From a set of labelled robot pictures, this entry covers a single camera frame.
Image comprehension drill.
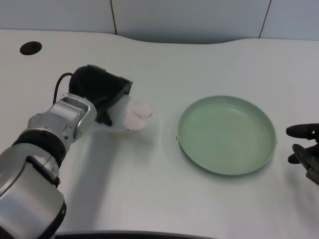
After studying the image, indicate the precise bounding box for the black round cable grommet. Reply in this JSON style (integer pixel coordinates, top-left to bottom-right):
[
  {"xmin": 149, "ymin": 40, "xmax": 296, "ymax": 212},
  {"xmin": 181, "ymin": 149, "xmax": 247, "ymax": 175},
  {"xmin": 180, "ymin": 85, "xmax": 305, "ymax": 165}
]
[{"xmin": 19, "ymin": 41, "xmax": 42, "ymax": 56}]

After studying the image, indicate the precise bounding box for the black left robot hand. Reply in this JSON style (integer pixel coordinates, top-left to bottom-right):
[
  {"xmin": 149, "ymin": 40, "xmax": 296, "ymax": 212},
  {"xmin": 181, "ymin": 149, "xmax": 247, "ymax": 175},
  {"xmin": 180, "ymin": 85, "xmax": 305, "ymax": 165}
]
[{"xmin": 68, "ymin": 64, "xmax": 134, "ymax": 127}]

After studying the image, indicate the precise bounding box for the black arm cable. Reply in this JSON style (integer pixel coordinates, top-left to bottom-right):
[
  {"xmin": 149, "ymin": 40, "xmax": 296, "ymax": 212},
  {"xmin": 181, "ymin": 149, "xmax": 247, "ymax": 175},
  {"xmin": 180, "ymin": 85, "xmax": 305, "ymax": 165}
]
[{"xmin": 52, "ymin": 72, "xmax": 74, "ymax": 105}]

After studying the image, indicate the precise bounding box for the green round plate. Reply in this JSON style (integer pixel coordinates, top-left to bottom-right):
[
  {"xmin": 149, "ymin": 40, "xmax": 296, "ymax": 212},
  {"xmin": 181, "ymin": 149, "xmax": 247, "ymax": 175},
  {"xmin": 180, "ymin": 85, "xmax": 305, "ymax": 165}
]
[{"xmin": 176, "ymin": 95, "xmax": 278, "ymax": 177}]

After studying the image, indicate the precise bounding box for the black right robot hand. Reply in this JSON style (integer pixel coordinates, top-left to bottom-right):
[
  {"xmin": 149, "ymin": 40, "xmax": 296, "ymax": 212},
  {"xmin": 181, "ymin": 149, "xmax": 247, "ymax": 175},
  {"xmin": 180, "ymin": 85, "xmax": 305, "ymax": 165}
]
[{"xmin": 286, "ymin": 122, "xmax": 319, "ymax": 186}]

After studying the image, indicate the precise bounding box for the white rabbit plush doll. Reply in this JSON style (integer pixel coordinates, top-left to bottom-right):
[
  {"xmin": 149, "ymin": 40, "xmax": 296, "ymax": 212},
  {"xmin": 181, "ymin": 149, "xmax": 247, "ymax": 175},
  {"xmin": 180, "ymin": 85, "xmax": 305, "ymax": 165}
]
[{"xmin": 94, "ymin": 95, "xmax": 153, "ymax": 133}]

